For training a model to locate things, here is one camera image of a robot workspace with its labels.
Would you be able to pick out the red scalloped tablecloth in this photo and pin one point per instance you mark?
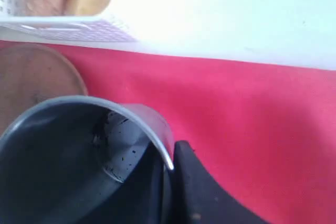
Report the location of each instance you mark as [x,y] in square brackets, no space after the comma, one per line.
[265,133]

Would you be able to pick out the stainless steel cup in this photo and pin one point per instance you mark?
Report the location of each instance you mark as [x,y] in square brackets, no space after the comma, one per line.
[64,157]

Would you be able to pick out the white perforated plastic basket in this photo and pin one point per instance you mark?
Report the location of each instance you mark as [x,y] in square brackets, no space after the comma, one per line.
[68,20]

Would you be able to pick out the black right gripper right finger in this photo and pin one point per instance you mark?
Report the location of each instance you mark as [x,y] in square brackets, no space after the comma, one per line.
[197,196]

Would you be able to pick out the brown round plate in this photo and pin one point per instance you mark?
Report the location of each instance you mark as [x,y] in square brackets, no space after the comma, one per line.
[31,74]

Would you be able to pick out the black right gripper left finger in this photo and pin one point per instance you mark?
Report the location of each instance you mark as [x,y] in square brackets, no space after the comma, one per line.
[139,199]

